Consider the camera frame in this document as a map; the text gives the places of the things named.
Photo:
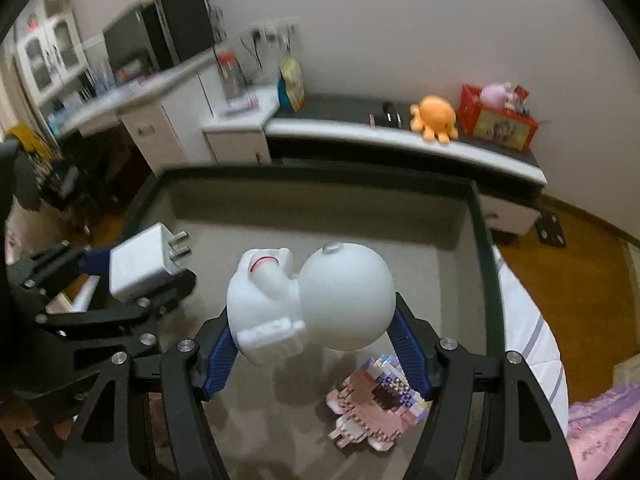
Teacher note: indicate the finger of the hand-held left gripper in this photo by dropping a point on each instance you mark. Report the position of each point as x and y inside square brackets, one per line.
[150, 297]
[95, 260]

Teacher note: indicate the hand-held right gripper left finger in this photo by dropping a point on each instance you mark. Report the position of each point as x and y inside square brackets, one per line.
[220, 360]

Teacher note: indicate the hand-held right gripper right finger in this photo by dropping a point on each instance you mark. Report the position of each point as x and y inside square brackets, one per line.
[407, 355]

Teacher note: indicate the white wall charger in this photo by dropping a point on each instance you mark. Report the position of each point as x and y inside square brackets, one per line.
[140, 265]

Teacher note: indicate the pink building block toy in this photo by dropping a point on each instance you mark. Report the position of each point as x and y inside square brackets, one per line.
[370, 410]

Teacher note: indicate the white round-headed figurine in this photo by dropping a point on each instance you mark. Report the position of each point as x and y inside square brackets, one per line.
[345, 300]

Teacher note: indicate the pink box with dark rim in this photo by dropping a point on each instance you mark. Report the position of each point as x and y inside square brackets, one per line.
[325, 215]

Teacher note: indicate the black chair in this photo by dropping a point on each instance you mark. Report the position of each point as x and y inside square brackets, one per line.
[60, 185]

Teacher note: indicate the yellow cloth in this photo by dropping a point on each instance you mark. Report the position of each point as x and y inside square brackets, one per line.
[27, 139]

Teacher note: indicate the white desk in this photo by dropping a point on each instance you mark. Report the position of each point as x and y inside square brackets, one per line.
[145, 125]

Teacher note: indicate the white bedside cabinet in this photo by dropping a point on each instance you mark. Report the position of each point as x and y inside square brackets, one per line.
[235, 135]

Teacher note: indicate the pink printed blanket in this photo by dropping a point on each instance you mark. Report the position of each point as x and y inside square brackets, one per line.
[600, 425]

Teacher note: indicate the white glass-door cupboard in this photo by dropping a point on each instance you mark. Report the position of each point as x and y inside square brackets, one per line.
[50, 55]

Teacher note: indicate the black monitor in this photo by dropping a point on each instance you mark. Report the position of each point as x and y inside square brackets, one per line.
[127, 40]

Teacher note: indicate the low white dark-topped cabinet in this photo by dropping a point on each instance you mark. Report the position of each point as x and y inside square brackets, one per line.
[350, 135]

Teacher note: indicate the clear bottle with red lid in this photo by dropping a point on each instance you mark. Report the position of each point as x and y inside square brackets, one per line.
[231, 77]

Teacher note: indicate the orange octopus plush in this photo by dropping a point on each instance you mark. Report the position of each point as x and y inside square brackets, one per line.
[434, 117]

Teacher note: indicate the red printed box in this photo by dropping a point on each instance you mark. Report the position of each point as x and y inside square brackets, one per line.
[500, 127]

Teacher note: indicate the blue yellow snack bag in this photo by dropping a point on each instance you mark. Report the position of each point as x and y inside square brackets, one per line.
[292, 82]

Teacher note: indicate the black computer tower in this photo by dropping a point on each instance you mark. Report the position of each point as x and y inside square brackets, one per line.
[180, 10]

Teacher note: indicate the pink pig plush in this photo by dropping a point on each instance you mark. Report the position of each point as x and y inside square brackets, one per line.
[495, 94]

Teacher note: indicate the small red toy figures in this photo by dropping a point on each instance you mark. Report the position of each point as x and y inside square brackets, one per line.
[521, 100]

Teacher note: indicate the black metal bracket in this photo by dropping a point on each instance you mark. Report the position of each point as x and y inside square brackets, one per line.
[551, 230]

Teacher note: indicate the white wall outlet strip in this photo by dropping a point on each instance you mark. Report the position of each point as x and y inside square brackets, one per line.
[272, 29]

